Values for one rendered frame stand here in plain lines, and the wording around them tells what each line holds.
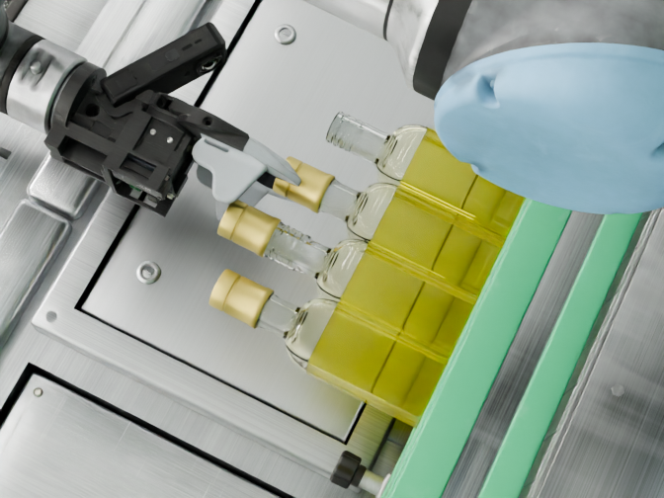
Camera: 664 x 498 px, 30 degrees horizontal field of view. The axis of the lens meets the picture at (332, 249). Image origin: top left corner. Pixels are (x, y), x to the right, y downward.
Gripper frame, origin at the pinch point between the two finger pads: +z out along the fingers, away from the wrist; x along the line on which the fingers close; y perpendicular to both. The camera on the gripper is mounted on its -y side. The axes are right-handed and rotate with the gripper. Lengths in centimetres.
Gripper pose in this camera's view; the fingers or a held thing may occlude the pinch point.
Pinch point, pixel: (290, 177)
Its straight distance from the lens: 106.6
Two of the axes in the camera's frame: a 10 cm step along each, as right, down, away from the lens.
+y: -4.4, 8.5, -2.7
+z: 9.0, 4.3, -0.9
